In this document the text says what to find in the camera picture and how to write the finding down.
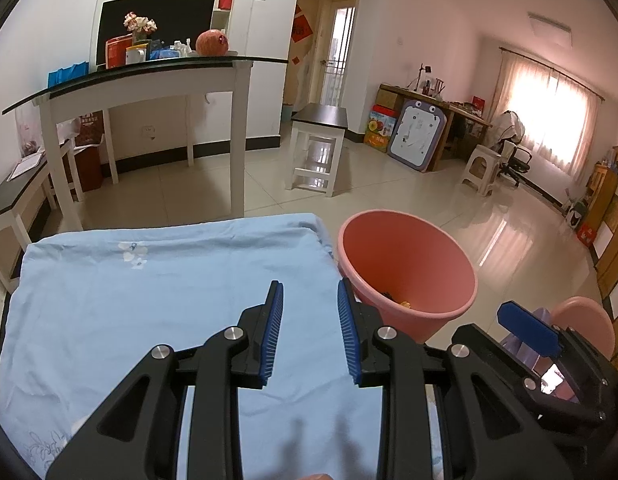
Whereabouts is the light blue cloth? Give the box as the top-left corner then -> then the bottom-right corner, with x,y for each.
0,212 -> 446,480

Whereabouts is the red wall decoration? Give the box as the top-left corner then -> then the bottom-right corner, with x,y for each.
291,14 -> 315,47

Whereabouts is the wooden cabinet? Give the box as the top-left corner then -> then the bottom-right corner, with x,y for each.
584,145 -> 618,311

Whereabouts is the flower bouquet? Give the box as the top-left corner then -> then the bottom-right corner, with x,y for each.
123,11 -> 158,44

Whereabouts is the dark red bin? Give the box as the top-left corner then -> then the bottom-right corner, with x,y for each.
72,110 -> 105,192

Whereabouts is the ceiling light panel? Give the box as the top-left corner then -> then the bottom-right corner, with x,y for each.
528,11 -> 574,49

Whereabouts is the white paper sheet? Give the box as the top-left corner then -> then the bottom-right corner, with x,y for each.
6,155 -> 46,181

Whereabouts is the long white bench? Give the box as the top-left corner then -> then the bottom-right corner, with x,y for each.
0,137 -> 76,293

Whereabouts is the white table with glass top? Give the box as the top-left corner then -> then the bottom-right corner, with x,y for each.
2,55 -> 290,233

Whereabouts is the black monitor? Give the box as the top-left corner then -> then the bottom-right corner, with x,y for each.
96,0 -> 216,67

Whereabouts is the window curtain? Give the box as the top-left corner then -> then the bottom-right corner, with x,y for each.
499,47 -> 606,182

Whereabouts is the white door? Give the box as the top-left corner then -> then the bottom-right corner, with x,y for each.
316,0 -> 360,111

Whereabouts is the short white bench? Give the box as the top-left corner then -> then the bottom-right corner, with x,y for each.
289,102 -> 350,197

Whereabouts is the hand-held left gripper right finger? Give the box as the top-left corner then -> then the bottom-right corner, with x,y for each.
337,277 -> 574,480

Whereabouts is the colourful fruit carton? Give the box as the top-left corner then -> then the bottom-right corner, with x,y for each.
364,105 -> 401,154

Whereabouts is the white plastic stool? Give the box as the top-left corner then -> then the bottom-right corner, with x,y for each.
461,144 -> 500,197

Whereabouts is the wooden desk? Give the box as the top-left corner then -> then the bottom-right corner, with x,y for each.
376,84 -> 492,171

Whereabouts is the office chair with clothes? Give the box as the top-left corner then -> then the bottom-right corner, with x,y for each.
494,110 -> 534,189

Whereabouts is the purple drawing board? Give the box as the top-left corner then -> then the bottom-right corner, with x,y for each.
387,99 -> 448,174

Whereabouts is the small red box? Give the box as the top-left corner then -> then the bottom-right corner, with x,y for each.
576,222 -> 600,247

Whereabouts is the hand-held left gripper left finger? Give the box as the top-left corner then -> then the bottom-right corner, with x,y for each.
45,280 -> 285,480

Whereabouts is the blue bag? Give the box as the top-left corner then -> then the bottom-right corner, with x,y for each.
48,62 -> 90,87

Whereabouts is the pink plastic bucket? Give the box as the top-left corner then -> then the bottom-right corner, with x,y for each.
338,210 -> 478,347

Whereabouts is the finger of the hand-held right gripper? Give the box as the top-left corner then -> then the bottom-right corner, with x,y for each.
497,301 -> 618,429

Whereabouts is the clear plastic bag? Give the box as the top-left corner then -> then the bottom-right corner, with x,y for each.
14,105 -> 43,157

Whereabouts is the round plastic stool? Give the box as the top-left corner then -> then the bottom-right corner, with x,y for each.
554,296 -> 616,361

